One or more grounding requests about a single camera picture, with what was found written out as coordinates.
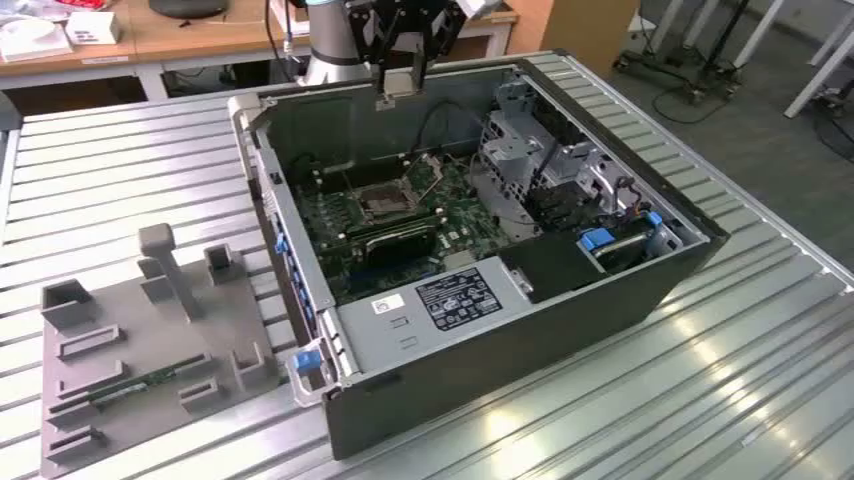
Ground grey parts rack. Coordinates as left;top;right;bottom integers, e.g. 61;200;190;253
37;222;286;479

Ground white table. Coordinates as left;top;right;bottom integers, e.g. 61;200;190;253
780;0;854;120

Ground metal drive cage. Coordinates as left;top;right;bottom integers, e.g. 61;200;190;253
476;74;619;234

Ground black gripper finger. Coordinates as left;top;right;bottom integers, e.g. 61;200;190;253
354;0;394;96
412;0;468;96

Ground wooden desk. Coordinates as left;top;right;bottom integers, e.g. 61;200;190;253
0;0;522;96

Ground grey power supply unit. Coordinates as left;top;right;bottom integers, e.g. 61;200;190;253
330;257;536;377

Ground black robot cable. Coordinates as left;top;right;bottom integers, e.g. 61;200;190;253
261;0;298;69

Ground CPU socket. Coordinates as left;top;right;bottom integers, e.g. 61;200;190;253
349;180;420;225

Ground black PC case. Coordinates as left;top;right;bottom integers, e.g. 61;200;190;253
224;47;729;462

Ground green RAM stick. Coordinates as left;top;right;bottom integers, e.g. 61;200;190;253
83;367;186;407
342;221;438;240

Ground black plastic shroud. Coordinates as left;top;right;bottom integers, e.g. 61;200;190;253
496;233;609;305

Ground green motherboard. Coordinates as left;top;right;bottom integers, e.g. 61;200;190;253
292;149;518;304

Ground white foam box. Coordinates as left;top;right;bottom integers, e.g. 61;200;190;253
0;18;75;64

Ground blue disk carrier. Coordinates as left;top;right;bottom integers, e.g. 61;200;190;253
573;227;653;275

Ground wooden cabinet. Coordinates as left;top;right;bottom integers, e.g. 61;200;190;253
538;0;641;80

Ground black round base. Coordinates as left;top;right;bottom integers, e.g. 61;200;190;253
146;0;226;18

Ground black wheeled stand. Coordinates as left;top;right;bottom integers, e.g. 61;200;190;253
610;0;753;107

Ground blue case latch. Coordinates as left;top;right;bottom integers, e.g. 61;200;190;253
290;351;324;376

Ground white printed box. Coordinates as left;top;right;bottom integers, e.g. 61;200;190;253
63;10;123;47

